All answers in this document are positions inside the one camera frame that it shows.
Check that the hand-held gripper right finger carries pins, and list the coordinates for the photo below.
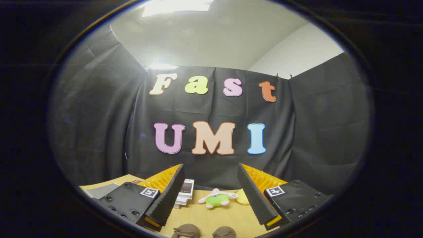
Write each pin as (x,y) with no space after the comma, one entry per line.
(254,198)

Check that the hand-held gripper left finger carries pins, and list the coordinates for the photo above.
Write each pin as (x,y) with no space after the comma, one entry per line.
(168,198)

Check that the brown fuzzy shoe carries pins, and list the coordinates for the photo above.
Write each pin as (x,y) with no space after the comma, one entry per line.
(186,231)
(224,233)

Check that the yellow plush toy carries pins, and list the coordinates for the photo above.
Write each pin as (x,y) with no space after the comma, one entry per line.
(242,197)

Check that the beige book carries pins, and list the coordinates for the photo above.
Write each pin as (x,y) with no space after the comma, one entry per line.
(180,205)

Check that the white book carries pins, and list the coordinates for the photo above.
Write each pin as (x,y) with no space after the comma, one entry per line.
(183,200)

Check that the book with dark portrait cover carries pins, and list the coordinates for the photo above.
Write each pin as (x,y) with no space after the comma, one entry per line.
(187,188)

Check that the green and pink plush toy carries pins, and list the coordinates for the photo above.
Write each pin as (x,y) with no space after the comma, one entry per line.
(216,200)

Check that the black backdrop cloth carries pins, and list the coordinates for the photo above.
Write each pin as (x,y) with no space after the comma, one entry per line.
(211,109)

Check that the ceiling light panel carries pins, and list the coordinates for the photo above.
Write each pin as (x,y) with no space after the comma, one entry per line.
(175,6)

